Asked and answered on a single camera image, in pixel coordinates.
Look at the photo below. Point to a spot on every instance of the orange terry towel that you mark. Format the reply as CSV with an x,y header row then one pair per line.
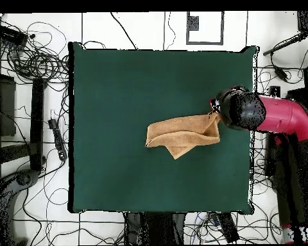
x,y
182,133

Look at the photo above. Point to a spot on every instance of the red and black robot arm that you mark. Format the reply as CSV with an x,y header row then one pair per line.
x,y
285,115

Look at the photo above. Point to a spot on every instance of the dark flat panel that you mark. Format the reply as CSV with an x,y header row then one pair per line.
x,y
5,107

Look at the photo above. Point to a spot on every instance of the black floor beam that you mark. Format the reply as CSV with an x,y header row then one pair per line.
x,y
274,92
37,123

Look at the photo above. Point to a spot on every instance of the black power adapter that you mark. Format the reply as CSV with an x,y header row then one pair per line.
x,y
281,73

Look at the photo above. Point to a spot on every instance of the black rod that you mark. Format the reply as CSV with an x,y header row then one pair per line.
x,y
285,44

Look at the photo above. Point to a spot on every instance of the dark green table cloth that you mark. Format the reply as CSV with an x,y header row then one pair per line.
x,y
118,102

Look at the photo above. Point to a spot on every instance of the black power strip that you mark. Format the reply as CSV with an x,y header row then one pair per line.
x,y
228,228
57,138

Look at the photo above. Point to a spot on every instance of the dark grey stand base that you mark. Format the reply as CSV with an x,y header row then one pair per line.
x,y
23,178

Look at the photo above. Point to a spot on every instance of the black rectangular box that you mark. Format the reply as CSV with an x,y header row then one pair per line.
x,y
10,34

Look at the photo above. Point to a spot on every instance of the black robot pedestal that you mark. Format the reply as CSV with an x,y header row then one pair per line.
x,y
156,228

